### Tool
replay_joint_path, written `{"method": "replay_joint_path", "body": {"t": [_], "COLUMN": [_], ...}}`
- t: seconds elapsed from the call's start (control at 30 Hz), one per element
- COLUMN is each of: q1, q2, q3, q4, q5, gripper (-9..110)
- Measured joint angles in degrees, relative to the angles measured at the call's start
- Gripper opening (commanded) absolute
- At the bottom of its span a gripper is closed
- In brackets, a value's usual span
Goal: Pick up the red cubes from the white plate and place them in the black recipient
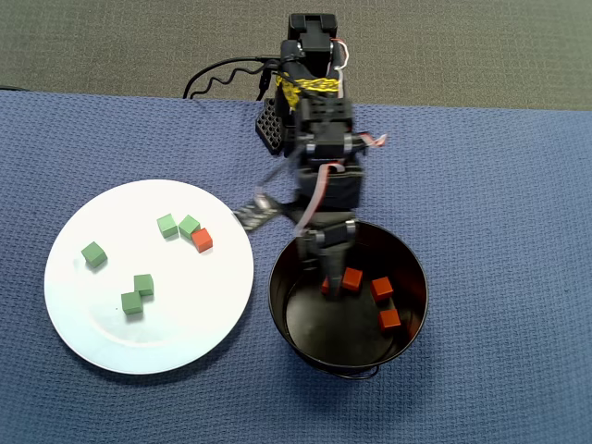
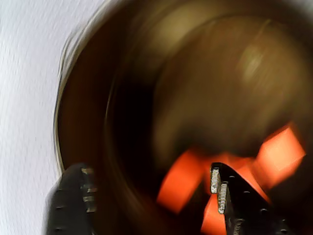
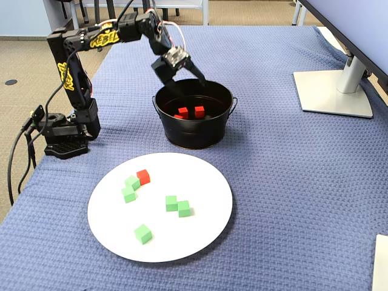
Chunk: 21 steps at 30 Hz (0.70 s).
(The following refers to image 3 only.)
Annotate silver monitor stand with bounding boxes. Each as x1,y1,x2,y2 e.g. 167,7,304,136
292,45,374,119

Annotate thick black power cable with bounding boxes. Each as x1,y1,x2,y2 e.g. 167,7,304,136
5,127,27,209

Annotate white round plate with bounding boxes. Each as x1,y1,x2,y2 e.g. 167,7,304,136
87,152,234,263

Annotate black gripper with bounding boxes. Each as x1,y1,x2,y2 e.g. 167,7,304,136
150,56,208,93

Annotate black plug cable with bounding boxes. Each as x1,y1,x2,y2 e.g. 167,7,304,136
22,122,37,170

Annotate dark metal table frame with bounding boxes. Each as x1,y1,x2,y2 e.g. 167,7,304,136
92,0,152,28

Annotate black metal bucket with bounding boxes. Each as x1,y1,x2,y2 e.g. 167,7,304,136
151,78,239,150

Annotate blue woven table cloth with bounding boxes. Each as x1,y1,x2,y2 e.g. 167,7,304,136
0,24,388,291

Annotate white desk legs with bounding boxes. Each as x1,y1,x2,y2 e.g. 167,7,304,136
290,0,309,26

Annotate black chair legs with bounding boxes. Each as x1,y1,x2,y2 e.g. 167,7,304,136
132,5,180,22
59,0,89,24

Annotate green cube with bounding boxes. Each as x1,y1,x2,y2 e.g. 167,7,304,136
177,200,192,218
133,224,153,246
165,195,178,213
124,175,141,191
121,186,139,204

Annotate white flat board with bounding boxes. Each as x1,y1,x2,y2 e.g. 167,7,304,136
372,233,388,291

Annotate thin black camera cable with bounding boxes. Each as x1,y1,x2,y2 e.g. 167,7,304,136
16,0,158,196

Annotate computer monitor screen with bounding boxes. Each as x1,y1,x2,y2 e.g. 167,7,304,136
299,0,388,82

